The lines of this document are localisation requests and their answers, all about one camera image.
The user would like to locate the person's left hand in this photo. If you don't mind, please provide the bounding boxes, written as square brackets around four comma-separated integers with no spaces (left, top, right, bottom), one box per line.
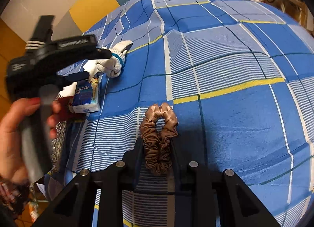
[0,98,40,184]

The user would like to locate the glittery silver box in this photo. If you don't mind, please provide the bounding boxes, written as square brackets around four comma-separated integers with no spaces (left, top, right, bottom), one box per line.
[51,121,67,172]

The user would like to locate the white knitted sock blue band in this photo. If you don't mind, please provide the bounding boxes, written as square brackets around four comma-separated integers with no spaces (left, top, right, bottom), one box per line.
[95,40,133,78]

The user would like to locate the blue plaid tablecloth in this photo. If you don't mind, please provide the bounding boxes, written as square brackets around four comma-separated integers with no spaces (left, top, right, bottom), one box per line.
[61,0,313,226]

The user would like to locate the red soft cloth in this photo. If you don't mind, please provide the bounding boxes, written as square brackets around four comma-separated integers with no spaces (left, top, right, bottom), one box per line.
[52,96,76,122]

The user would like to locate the white tissue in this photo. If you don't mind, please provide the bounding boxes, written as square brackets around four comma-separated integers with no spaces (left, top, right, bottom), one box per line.
[57,60,98,98]

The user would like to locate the blue tissue pack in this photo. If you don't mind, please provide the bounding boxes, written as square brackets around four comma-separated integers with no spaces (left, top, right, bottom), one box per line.
[72,78,99,114]

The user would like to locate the brown satin scrunchie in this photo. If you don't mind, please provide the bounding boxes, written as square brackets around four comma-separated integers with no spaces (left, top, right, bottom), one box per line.
[140,102,179,176]

